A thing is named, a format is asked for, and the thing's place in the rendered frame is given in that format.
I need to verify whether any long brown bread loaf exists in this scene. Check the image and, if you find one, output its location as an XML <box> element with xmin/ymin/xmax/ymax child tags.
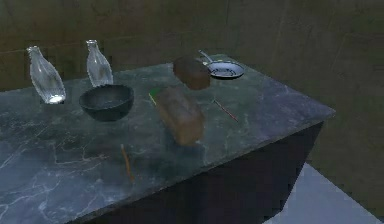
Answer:
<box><xmin>155</xmin><ymin>86</ymin><xmax>206</xmax><ymax>147</ymax></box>

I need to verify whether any red pencil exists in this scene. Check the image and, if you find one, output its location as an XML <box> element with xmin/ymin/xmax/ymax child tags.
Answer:
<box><xmin>213</xmin><ymin>98</ymin><xmax>240</xmax><ymax>123</ymax></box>

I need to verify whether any round dark brown bread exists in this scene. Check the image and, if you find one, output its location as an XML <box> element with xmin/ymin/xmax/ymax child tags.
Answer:
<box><xmin>172</xmin><ymin>55</ymin><xmax>212</xmax><ymax>91</ymax></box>

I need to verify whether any green and yellow pencil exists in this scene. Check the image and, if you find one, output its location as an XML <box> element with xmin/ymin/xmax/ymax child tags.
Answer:
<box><xmin>148</xmin><ymin>87</ymin><xmax>162</xmax><ymax>107</ymax></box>

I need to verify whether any grey frying pan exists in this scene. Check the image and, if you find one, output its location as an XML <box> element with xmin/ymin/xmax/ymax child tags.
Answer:
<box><xmin>198</xmin><ymin>49</ymin><xmax>245</xmax><ymax>80</ymax></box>

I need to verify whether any orange pencil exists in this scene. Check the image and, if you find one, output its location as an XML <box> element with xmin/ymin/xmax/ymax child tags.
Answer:
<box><xmin>120</xmin><ymin>143</ymin><xmax>135</xmax><ymax>183</ymax></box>

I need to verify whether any dark grey bowl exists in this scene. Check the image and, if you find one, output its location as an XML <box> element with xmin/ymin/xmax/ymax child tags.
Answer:
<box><xmin>78</xmin><ymin>84</ymin><xmax>135</xmax><ymax>122</ymax></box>

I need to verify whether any clear glass bottle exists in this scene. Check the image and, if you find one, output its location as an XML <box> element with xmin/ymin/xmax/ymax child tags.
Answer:
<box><xmin>26</xmin><ymin>45</ymin><xmax>67</xmax><ymax>105</ymax></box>
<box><xmin>85</xmin><ymin>39</ymin><xmax>114</xmax><ymax>88</ymax></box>

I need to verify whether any dark marble-topped counter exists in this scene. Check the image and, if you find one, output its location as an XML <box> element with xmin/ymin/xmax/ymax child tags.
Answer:
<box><xmin>0</xmin><ymin>54</ymin><xmax>336</xmax><ymax>224</ymax></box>

